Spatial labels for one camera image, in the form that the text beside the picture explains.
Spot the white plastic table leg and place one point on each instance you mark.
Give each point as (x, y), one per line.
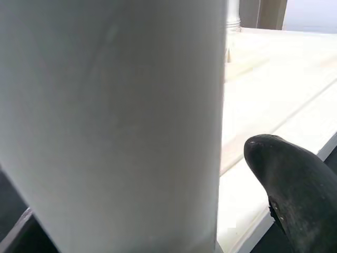
(113, 118)
(233, 14)

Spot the black cloth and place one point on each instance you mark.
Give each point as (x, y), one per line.
(10, 189)

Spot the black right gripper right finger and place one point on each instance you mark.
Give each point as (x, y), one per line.
(297, 189)

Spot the cream plastic table top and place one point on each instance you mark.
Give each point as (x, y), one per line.
(276, 92)

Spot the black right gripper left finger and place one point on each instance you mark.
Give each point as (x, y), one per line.
(26, 234)

